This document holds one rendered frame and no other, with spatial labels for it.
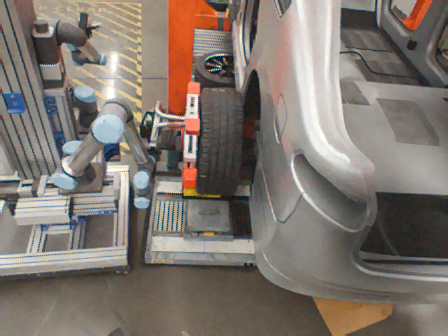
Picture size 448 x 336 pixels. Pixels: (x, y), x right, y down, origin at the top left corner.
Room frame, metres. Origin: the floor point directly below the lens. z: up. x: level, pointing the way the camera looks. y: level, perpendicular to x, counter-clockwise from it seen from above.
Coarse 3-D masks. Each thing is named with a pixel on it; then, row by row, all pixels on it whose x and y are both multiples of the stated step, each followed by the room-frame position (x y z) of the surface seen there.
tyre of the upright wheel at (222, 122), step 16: (208, 96) 1.69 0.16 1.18; (224, 96) 1.72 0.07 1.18; (240, 96) 1.75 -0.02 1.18; (208, 112) 1.57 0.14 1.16; (224, 112) 1.59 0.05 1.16; (240, 112) 1.61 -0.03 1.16; (208, 128) 1.49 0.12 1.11; (224, 128) 1.51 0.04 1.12; (240, 128) 1.53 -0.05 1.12; (208, 144) 1.43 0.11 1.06; (224, 144) 1.45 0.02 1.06; (240, 144) 1.46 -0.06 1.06; (208, 160) 1.39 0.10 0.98; (224, 160) 1.41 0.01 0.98; (240, 160) 1.42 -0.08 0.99; (208, 176) 1.37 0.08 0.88; (224, 176) 1.38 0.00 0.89; (208, 192) 1.39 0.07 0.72; (224, 192) 1.40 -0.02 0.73
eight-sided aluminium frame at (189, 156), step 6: (192, 96) 1.75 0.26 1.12; (192, 102) 1.75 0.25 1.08; (186, 114) 1.58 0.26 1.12; (192, 114) 1.58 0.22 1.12; (186, 138) 1.47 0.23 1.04; (186, 144) 1.45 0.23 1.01; (192, 144) 1.47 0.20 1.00; (186, 150) 1.43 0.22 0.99; (192, 150) 1.44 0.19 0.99; (186, 156) 1.41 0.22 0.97; (192, 156) 1.41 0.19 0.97; (186, 162) 1.40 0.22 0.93; (192, 162) 1.41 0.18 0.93
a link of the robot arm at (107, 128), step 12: (108, 108) 1.18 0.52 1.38; (120, 108) 1.21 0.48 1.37; (96, 120) 1.12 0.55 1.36; (108, 120) 1.11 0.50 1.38; (120, 120) 1.15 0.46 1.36; (96, 132) 1.09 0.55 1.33; (108, 132) 1.10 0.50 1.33; (120, 132) 1.11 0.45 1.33; (84, 144) 1.12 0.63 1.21; (96, 144) 1.11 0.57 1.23; (72, 156) 1.12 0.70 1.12; (84, 156) 1.10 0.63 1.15; (60, 168) 1.10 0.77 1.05; (72, 168) 1.10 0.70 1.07; (84, 168) 1.15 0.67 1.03; (60, 180) 1.07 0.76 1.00; (72, 180) 1.07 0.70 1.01
